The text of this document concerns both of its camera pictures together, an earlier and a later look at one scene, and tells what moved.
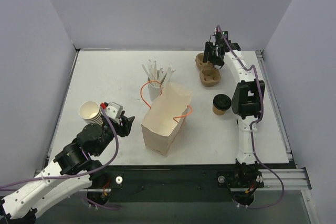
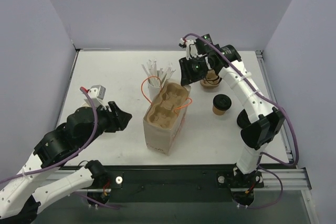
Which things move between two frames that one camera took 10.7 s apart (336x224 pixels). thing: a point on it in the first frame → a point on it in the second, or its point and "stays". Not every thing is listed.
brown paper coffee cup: (218, 112) stays
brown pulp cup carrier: (209, 76) stays
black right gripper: (210, 54) → (188, 69)
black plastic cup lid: (221, 102) stays
